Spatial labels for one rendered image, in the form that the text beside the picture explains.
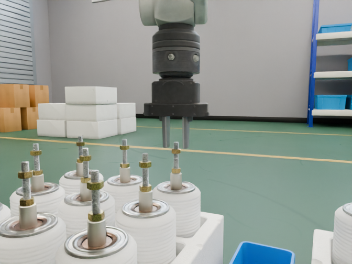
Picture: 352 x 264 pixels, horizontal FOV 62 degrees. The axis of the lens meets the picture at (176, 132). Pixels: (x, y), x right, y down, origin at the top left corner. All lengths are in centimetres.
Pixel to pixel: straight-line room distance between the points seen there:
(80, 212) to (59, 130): 293
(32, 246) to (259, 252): 45
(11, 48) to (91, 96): 392
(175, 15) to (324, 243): 46
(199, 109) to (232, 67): 503
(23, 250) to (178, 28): 40
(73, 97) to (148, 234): 287
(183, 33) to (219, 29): 519
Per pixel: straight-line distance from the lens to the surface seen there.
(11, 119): 422
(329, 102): 473
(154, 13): 55
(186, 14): 54
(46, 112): 354
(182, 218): 55
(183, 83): 52
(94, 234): 38
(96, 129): 311
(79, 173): 70
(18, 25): 705
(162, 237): 46
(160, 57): 53
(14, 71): 682
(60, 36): 749
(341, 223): 53
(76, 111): 324
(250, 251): 69
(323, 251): 56
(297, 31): 552
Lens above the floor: 43
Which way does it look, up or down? 7 degrees down
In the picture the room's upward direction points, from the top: straight up
